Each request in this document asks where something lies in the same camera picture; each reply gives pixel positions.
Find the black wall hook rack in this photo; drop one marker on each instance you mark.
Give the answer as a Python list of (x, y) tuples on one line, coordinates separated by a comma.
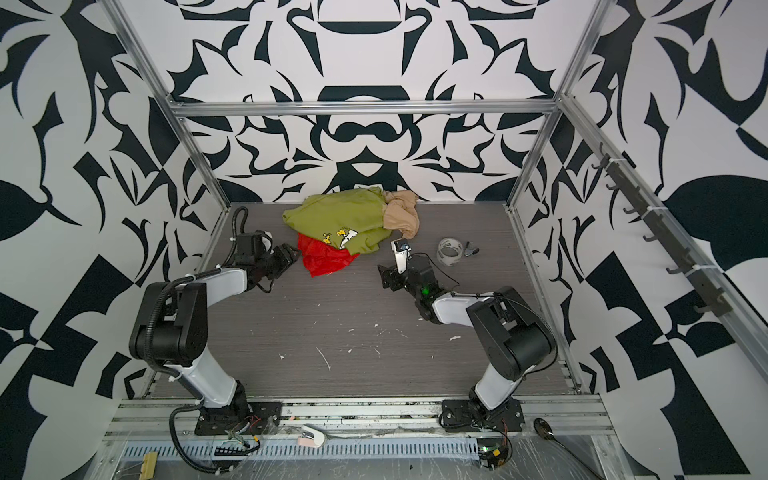
[(666, 230)]

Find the clear tape roll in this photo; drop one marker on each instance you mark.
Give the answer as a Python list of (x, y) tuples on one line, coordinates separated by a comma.
[(450, 251)]

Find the green printed cloth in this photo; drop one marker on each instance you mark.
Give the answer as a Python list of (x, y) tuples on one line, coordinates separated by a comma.
[(349, 220)]

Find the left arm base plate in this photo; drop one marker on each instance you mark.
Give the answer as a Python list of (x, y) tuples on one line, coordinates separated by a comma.
[(258, 418)]

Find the white perforated cable tray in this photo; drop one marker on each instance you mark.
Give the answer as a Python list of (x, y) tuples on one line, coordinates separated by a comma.
[(334, 449)]

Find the beige cloth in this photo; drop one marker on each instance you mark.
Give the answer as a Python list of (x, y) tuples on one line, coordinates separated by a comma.
[(400, 213)]

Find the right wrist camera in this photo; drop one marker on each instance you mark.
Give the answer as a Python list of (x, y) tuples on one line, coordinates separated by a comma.
[(402, 252)]

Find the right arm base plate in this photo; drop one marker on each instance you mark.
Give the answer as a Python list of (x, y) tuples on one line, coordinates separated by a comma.
[(469, 415)]

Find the small black clip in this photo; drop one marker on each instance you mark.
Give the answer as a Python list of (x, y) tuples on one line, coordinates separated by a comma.
[(470, 249)]

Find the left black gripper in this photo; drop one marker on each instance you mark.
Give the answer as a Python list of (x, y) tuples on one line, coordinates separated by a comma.
[(285, 252)]

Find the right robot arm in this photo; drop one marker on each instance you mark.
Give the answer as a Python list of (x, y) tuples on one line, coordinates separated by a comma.
[(515, 339)]

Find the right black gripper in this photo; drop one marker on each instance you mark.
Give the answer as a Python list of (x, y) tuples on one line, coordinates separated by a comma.
[(389, 274)]

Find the red cloth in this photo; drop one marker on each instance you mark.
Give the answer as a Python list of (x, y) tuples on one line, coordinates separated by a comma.
[(321, 259)]

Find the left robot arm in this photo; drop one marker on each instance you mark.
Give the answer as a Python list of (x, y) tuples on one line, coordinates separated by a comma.
[(171, 330)]

